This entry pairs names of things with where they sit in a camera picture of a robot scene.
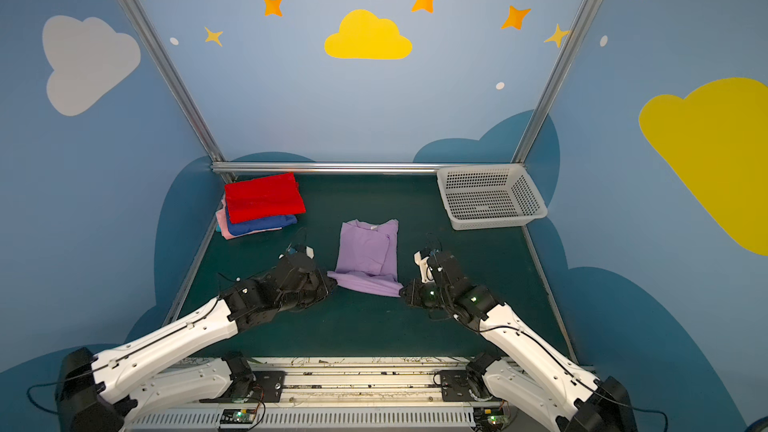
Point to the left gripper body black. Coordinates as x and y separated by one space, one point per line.
313 282

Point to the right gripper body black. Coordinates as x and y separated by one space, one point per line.
417 293

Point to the purple t shirt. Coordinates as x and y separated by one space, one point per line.
367 258

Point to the white plastic laundry basket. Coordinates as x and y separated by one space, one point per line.
489 197

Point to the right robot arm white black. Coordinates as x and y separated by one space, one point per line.
534 376

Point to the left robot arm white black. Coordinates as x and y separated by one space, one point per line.
108 390

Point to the folded blue t shirt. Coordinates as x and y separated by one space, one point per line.
259 225

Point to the folded red t shirt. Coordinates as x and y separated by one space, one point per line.
276 195

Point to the folded pink t shirt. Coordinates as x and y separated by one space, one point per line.
222 223

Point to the rear horizontal aluminium bar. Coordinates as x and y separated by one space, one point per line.
256 168

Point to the right controller circuit board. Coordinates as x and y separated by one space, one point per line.
489 419

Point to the controller circuit board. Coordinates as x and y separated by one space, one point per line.
489 419
237 418

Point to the left controller circuit board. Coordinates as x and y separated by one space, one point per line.
237 418

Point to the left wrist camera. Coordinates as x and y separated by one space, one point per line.
300 249

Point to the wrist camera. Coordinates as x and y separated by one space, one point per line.
300 249
428 263

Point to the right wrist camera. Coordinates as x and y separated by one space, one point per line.
428 263

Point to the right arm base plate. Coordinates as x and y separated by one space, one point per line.
456 386

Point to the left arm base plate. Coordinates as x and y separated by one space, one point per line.
265 385

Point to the aluminium rail base frame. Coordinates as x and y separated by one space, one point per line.
370 393

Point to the left slanted aluminium post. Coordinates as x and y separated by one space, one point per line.
159 55

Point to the slanted aluminium post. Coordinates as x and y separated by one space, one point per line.
159 55
583 20

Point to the right slanted aluminium post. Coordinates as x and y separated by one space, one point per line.
583 20

